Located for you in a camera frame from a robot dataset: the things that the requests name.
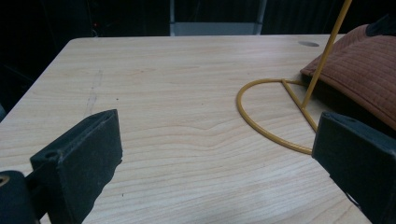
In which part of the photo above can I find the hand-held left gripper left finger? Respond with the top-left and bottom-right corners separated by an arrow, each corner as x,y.
29,108 -> 123,224

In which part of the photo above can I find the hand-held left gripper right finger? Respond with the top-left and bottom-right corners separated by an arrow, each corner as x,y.
311,111 -> 396,224

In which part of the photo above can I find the brown quilted cap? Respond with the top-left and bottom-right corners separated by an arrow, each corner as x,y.
300,14 -> 396,131

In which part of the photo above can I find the yellow metal wire stand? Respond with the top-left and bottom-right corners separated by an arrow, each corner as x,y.
235,0 -> 354,156

